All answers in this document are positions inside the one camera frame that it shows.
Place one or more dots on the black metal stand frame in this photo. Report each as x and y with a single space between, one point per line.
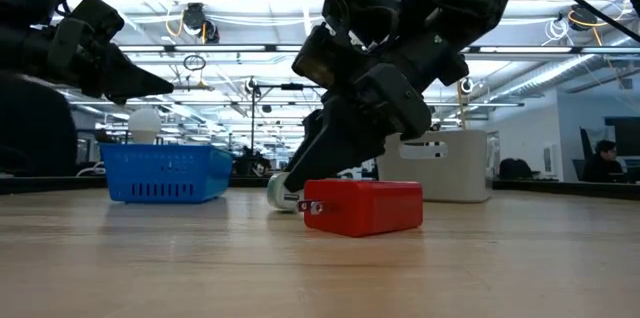
254 123

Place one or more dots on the person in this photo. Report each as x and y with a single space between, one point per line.
602 163

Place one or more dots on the white light bulb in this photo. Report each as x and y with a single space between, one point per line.
144 123

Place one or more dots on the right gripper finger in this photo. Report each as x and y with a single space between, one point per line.
345 143
311 128

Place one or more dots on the grey plastic bin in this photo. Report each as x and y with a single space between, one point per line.
460 178

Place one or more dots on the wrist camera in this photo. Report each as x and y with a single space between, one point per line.
102 18
370 3

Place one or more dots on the red wall charger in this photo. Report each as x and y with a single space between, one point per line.
365 208

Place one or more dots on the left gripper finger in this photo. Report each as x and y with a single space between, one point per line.
127 65
130 87

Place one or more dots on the small black ceiling reel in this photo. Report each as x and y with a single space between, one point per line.
251 85

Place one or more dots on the dark wall screen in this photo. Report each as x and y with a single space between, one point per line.
627 138

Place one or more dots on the black backpack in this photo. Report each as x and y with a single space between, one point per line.
515 168

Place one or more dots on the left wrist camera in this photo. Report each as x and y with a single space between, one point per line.
102 18

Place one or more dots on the green and white wall charger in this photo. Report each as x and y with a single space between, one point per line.
277 198

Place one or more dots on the blue plastic basket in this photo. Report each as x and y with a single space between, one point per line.
165 173

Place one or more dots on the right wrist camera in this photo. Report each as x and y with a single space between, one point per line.
370 3

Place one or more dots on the long ceiling light rail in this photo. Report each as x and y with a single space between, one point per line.
225 48

